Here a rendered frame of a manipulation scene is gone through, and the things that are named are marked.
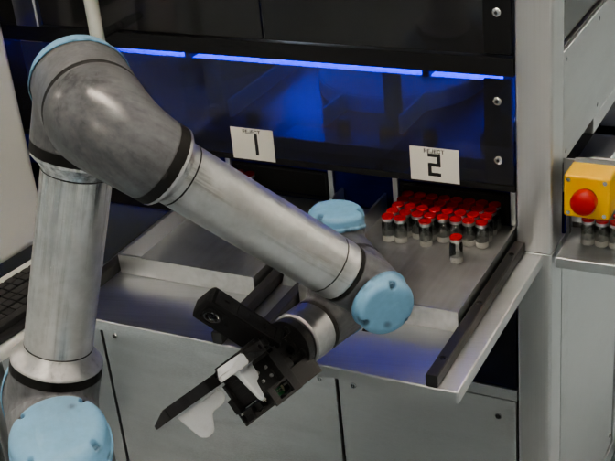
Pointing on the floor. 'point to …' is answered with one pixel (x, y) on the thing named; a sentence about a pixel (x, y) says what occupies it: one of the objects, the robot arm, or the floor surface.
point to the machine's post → (539, 219)
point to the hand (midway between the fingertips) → (181, 401)
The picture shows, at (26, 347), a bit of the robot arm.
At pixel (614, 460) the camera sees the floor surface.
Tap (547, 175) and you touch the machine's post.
